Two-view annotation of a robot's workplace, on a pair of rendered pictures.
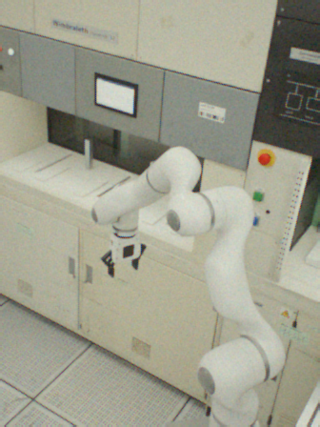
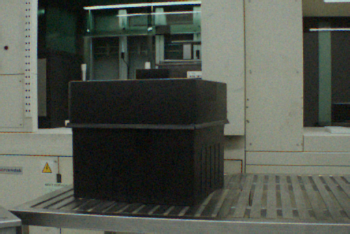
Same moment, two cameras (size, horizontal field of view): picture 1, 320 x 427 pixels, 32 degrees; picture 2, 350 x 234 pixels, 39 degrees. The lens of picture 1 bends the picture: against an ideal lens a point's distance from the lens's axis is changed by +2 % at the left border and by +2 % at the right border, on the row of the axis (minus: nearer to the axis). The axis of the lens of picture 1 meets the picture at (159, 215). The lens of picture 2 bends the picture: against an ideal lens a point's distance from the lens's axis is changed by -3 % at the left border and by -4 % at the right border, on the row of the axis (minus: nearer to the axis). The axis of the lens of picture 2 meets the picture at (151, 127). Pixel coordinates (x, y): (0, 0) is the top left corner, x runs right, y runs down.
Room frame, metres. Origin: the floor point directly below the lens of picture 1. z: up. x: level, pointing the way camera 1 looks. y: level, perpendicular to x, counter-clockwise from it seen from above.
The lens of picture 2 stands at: (0.00, -0.40, 0.97)
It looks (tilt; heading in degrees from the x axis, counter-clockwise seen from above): 3 degrees down; 344
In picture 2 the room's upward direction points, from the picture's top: straight up
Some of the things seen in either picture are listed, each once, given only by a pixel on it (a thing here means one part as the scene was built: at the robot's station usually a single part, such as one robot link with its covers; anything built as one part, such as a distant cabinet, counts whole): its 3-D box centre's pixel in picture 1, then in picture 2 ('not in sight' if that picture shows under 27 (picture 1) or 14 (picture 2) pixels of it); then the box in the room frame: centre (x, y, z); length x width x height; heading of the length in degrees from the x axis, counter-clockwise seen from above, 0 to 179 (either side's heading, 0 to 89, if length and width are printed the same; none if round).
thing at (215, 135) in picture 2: not in sight; (152, 154); (1.12, -0.72, 0.85); 0.28 x 0.28 x 0.17; 53
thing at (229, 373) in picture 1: (230, 384); not in sight; (0.98, -0.21, 1.07); 0.19 x 0.12 x 0.24; 126
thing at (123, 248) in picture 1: (124, 243); not in sight; (1.49, 0.11, 1.12); 0.10 x 0.07 x 0.11; 126
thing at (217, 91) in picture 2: not in sight; (152, 96); (1.12, -0.72, 0.98); 0.29 x 0.29 x 0.13; 53
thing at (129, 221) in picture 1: (125, 205); not in sight; (1.48, 0.11, 1.26); 0.09 x 0.08 x 0.13; 126
